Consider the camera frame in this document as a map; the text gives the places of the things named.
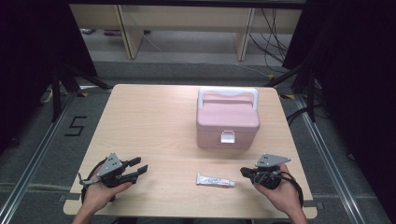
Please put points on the light wooden desk frame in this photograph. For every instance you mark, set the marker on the light wooden desk frame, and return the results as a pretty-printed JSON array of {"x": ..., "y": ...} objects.
[{"x": 186, "y": 18}]

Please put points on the person's right hand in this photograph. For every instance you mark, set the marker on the person's right hand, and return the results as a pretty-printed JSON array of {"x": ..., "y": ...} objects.
[{"x": 285, "y": 196}]

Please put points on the pink plastic box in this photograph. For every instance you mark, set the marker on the pink plastic box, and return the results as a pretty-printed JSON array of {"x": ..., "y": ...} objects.
[{"x": 227, "y": 119}]

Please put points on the white ointment tube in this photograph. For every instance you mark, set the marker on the white ointment tube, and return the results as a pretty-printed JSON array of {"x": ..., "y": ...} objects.
[{"x": 214, "y": 180}]

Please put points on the grey tape strip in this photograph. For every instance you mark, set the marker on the grey tape strip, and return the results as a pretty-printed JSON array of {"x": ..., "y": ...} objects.
[{"x": 70, "y": 197}]

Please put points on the black metal stand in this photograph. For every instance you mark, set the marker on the black metal stand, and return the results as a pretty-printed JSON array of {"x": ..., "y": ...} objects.
[
  {"x": 306, "y": 84},
  {"x": 62, "y": 84}
]

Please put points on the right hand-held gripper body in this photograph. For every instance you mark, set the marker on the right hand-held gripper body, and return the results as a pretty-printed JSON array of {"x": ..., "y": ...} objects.
[{"x": 269, "y": 174}]

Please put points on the metal floor rail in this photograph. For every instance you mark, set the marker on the metal floor rail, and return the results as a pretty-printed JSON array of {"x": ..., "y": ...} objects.
[
  {"x": 330, "y": 161},
  {"x": 34, "y": 158}
]

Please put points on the person's left hand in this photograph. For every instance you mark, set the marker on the person's left hand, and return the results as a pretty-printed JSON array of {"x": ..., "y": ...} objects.
[{"x": 96, "y": 194}]

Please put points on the black curtain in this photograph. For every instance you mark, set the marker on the black curtain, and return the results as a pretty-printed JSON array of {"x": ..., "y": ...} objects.
[
  {"x": 358, "y": 77},
  {"x": 34, "y": 62}
]

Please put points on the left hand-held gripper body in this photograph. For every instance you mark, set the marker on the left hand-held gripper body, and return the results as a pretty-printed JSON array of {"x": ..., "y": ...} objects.
[{"x": 109, "y": 168}]

